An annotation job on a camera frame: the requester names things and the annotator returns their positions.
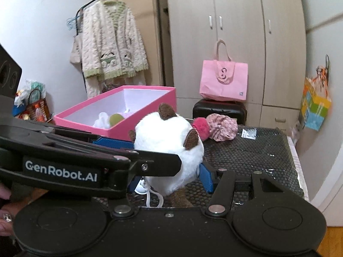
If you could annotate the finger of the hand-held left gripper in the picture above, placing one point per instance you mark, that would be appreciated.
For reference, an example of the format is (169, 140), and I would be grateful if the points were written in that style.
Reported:
(115, 143)
(160, 164)

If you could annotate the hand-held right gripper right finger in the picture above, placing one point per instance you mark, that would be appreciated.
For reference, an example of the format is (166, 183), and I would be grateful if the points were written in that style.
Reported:
(207, 178)

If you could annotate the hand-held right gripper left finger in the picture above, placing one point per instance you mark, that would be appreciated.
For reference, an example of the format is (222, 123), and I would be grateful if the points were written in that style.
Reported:
(134, 184)

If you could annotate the white plush toy brown ears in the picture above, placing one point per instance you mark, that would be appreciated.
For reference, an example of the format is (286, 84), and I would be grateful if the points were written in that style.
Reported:
(166, 144)

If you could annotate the green round sponge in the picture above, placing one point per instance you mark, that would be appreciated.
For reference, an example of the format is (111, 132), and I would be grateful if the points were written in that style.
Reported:
(116, 119)

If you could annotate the white mesh bath puff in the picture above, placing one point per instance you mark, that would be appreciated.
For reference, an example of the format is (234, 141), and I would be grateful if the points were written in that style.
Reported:
(101, 121)

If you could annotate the pink cardboard box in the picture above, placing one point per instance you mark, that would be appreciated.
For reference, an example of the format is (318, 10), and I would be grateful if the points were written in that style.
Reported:
(142, 99)

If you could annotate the person's left hand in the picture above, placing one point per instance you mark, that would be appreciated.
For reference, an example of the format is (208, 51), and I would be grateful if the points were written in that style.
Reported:
(4, 219)

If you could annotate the black honeycomb mat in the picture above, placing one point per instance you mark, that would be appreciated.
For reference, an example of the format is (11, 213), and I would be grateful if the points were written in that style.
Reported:
(254, 160)

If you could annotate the pink fluffy pompom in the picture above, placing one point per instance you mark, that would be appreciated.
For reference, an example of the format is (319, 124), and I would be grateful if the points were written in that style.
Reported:
(201, 127)

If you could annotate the clear plastic packet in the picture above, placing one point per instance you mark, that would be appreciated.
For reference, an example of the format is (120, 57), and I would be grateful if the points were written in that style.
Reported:
(249, 133)

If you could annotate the black suitcase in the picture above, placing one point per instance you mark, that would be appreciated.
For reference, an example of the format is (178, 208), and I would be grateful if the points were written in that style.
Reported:
(219, 111)

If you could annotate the basket of snack packets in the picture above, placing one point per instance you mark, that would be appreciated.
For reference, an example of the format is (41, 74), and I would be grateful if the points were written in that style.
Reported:
(37, 109)

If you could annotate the pink tote bag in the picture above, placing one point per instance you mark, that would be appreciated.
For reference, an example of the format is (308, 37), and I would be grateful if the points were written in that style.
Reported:
(222, 85)

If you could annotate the cream knitted cardigan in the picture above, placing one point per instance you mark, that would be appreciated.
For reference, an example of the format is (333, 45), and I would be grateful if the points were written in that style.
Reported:
(112, 45)

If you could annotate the white door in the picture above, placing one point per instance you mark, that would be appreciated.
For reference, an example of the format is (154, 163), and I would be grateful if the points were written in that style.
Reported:
(331, 182)

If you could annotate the colourful gift bag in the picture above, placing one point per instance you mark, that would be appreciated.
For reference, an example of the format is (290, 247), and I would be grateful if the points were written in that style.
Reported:
(313, 107)

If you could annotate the blue clothes hangers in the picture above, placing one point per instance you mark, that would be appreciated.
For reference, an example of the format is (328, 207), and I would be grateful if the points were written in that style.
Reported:
(70, 22)

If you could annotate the beige wardrobe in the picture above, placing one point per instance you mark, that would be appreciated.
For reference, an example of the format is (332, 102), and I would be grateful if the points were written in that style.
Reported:
(241, 18)

